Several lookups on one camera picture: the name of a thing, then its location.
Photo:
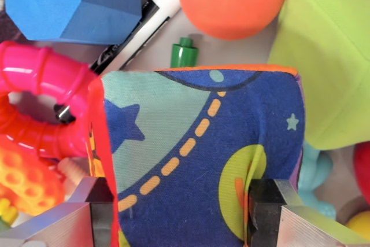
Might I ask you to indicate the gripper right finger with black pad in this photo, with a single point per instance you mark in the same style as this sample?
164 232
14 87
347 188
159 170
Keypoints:
289 224

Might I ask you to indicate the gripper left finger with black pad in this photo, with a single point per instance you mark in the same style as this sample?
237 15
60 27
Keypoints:
57 224

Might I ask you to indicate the blue space print fabric cube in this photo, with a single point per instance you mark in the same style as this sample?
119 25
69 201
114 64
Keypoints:
188 157

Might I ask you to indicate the wooden screw with red head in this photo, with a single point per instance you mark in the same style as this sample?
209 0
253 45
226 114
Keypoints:
72 171

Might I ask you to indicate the light blue rubber bear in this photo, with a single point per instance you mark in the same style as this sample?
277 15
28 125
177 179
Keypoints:
312 171

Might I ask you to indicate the yellow foam ball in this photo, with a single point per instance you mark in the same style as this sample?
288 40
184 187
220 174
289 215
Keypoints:
359 226

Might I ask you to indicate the red plastic apple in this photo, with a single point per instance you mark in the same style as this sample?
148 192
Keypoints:
363 171

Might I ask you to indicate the lime green fabric wedge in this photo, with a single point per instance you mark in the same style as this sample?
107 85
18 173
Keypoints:
326 64

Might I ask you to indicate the green plastic peg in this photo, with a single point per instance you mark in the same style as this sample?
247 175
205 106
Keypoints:
183 54

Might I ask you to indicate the blue foam polyhedron block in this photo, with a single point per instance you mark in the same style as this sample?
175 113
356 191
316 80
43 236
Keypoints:
63 4

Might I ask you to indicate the orange foam ball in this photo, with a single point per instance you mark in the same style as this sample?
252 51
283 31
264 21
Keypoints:
231 1

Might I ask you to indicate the white marker black cap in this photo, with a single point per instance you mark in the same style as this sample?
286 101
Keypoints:
156 12

